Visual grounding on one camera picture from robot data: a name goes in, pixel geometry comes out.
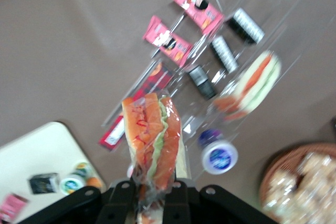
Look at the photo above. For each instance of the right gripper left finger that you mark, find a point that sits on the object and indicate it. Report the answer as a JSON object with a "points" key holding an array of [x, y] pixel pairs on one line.
{"points": [[115, 203]]}

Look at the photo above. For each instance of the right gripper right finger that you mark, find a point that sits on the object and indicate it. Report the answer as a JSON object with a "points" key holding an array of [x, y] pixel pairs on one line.
{"points": [[183, 203]]}

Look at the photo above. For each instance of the triangle sandwich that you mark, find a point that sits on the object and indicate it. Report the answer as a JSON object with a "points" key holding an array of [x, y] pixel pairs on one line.
{"points": [[155, 134], [252, 85]]}

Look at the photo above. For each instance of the cream plastic tray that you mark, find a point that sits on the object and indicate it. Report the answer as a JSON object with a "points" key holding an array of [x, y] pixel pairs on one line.
{"points": [[39, 153]]}

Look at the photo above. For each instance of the orange lid yogurt cup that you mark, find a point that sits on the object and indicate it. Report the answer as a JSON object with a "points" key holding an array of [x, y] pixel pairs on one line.
{"points": [[82, 168]]}

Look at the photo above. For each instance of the green lid yogurt cup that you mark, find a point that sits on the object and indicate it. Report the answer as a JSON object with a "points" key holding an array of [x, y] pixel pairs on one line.
{"points": [[71, 184]]}

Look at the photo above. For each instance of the blue lid yogurt cup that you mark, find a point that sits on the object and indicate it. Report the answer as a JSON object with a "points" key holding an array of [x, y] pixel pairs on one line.
{"points": [[218, 154]]}

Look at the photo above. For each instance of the black small snack packet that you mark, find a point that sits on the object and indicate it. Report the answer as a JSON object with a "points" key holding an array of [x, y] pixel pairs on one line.
{"points": [[43, 183]]}

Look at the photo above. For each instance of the round wicker basket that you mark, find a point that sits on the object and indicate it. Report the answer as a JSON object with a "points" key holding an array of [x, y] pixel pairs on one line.
{"points": [[270, 166]]}

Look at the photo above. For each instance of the clear bag of biscuits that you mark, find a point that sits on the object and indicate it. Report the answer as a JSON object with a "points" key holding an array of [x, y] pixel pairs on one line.
{"points": [[317, 174], [286, 200]]}

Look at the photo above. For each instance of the pink snack packet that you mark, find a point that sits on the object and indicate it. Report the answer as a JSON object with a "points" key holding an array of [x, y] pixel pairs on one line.
{"points": [[168, 41], [197, 5], [11, 207]]}

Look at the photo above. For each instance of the black striped roll lower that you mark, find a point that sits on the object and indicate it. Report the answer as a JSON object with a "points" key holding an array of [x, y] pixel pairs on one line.
{"points": [[202, 82]]}

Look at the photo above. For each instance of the red cookie box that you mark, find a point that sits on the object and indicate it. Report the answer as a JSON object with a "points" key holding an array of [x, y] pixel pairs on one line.
{"points": [[155, 77]]}

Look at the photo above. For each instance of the brown table cover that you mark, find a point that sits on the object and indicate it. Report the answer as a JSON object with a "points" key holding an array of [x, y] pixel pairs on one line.
{"points": [[65, 51]]}

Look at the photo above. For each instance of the clear acrylic stepped stand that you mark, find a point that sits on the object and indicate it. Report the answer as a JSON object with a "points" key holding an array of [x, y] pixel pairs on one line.
{"points": [[262, 3]]}

